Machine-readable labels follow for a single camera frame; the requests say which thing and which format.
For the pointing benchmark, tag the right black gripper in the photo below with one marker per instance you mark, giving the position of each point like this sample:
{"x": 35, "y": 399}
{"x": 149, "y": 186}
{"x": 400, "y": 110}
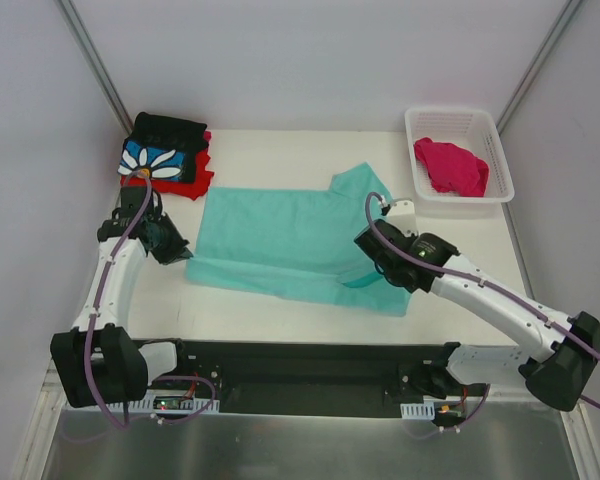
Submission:
{"x": 372, "y": 257}

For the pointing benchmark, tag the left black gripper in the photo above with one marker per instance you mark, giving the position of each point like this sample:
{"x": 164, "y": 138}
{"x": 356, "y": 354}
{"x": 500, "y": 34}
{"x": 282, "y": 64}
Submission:
{"x": 172, "y": 245}

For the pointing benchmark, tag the teal t shirt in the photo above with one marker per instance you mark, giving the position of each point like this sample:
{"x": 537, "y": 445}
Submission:
{"x": 295, "y": 244}

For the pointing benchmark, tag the white plastic basket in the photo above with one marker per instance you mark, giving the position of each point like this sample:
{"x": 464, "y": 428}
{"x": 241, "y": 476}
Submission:
{"x": 471, "y": 129}

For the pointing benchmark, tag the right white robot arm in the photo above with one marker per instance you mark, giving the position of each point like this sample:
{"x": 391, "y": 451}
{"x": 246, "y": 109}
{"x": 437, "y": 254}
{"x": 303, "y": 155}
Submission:
{"x": 554, "y": 354}

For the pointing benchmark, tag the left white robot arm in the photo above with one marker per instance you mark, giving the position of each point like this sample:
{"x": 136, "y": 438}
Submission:
{"x": 97, "y": 361}

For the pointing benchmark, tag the red folded t shirt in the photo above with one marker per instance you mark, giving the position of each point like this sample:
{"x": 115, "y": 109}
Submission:
{"x": 185, "y": 185}

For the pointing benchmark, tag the magenta t shirt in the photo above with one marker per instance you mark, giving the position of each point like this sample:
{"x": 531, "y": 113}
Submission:
{"x": 452, "y": 169}

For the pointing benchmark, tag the pink folded t shirt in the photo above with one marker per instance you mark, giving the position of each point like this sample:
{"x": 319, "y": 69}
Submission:
{"x": 207, "y": 138}

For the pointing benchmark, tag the right white cable duct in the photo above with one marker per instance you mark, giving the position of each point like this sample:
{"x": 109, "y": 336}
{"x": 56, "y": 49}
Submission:
{"x": 418, "y": 411}

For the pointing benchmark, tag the white cable duct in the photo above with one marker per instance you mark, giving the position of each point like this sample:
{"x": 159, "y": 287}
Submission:
{"x": 173, "y": 405}
{"x": 418, "y": 411}

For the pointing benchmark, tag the left white cable duct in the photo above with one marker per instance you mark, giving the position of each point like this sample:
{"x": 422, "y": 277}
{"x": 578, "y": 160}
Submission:
{"x": 173, "y": 405}

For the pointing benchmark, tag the left aluminium frame post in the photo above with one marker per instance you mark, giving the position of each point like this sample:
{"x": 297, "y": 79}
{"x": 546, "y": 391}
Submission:
{"x": 91, "y": 55}

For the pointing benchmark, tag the aluminium frame post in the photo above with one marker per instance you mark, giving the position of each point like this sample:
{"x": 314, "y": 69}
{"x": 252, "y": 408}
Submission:
{"x": 91, "y": 55}
{"x": 566, "y": 16}

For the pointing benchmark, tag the right aluminium frame post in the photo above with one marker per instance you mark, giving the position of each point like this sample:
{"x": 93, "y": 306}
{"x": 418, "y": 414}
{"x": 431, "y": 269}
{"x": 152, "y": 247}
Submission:
{"x": 566, "y": 16}

